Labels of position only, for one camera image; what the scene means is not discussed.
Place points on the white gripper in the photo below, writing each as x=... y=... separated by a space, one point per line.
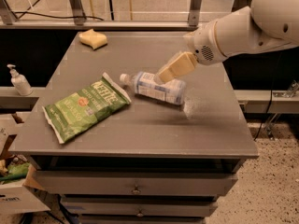
x=202 y=46

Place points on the clear plastic tea bottle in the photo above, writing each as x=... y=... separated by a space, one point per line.
x=143 y=84

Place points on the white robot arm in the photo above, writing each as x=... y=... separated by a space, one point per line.
x=263 y=26

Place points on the white pump dispenser bottle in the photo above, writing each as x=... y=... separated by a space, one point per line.
x=19 y=81

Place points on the yellow sponge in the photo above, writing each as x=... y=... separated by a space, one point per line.
x=93 y=39

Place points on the green kettle chips bag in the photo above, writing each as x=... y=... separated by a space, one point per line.
x=78 y=112

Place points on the grey drawer cabinet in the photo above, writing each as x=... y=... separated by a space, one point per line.
x=208 y=134

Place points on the grey metal railing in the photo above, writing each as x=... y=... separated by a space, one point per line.
x=111 y=14

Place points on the middle grey drawer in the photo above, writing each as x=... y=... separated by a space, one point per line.
x=140 y=207

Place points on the grey drawer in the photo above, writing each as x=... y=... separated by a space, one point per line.
x=140 y=220
x=135 y=184
x=140 y=207

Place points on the top grey drawer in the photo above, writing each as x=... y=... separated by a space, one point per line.
x=135 y=184

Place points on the bottom grey drawer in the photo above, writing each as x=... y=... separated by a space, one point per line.
x=140 y=220

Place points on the white cardboard box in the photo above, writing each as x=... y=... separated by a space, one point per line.
x=23 y=195

